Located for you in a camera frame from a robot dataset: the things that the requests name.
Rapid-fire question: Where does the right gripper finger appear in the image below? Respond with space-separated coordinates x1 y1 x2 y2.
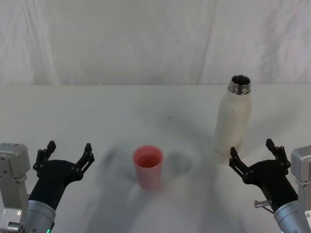
229 147 255 184
265 138 291 174

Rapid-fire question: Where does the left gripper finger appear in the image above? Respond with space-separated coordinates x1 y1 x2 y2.
33 140 57 179
70 143 95 182

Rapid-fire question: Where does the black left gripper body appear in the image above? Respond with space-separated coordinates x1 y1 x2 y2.
28 159 83 211

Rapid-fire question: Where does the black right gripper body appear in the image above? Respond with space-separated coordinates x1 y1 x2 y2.
242 160 299 213

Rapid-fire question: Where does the cream vacuum bottle steel neck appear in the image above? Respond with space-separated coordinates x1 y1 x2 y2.
213 75 254 165

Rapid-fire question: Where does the pink plastic cup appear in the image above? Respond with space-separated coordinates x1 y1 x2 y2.
132 145 164 190

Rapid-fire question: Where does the white table cloth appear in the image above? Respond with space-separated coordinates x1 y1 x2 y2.
0 84 311 233

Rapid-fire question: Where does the white curtain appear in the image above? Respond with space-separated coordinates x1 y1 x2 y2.
0 0 311 86

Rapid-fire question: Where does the thin cable with silver plug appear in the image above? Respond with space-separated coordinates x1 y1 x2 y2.
253 199 276 216

